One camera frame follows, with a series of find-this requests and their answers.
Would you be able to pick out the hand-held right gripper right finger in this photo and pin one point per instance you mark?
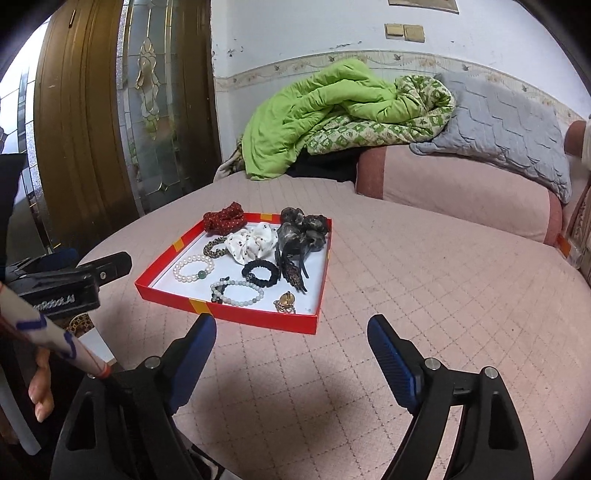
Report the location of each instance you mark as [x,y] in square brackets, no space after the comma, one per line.
[392,364]

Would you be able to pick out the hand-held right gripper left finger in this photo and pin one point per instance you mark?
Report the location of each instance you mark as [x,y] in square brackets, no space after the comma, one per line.
[194,364]

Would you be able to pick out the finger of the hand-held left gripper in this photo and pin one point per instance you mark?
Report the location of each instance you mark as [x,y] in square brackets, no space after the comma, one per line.
[108,265]

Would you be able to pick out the red box with white inside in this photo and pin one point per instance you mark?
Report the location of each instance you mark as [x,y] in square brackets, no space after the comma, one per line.
[314,286]

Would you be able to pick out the white cherry print scrunchie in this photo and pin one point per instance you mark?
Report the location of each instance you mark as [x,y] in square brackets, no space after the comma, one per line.
[251,242]

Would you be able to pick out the brown rhinestone hair claw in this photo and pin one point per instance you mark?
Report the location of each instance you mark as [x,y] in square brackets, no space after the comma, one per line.
[291,270]

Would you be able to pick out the person's left hand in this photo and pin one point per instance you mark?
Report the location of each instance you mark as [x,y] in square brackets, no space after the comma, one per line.
[41,387]

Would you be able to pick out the red polka dot scrunchie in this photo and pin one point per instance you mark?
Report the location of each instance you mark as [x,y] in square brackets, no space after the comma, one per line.
[224,217]

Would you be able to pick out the wooden door with stained glass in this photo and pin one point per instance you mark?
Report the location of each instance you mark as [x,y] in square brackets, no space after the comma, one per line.
[83,115]

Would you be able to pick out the beige patterned cloth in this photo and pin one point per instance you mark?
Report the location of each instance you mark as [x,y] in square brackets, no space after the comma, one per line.
[228,164]

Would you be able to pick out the black sheer organza scrunchie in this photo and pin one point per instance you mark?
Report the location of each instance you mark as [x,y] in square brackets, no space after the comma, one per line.
[302,228]

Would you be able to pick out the pink bolster cushion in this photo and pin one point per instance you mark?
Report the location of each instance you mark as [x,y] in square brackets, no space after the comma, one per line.
[452,194]

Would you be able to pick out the black cloth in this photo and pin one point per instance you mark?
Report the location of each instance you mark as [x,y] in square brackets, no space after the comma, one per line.
[323,168]

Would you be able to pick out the orange and white small box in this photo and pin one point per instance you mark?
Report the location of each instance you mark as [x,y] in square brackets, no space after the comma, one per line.
[569,249]

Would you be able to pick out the green quilt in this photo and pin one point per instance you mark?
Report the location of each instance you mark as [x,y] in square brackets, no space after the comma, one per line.
[286,120]

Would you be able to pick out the striped floral sofa cushion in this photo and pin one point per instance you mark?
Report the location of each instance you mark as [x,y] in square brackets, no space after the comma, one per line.
[581,230]

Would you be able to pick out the grey quilted pillow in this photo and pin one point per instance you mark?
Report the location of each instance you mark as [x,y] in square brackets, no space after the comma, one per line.
[503,124]

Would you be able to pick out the pink sofa backrest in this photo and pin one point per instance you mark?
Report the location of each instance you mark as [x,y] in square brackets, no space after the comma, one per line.
[572,138]

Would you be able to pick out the gold wall switch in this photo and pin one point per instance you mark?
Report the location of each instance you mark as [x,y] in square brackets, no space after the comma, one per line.
[414,33]
[394,31]

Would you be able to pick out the wall hanging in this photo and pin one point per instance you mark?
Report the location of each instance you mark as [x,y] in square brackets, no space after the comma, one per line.
[425,4]

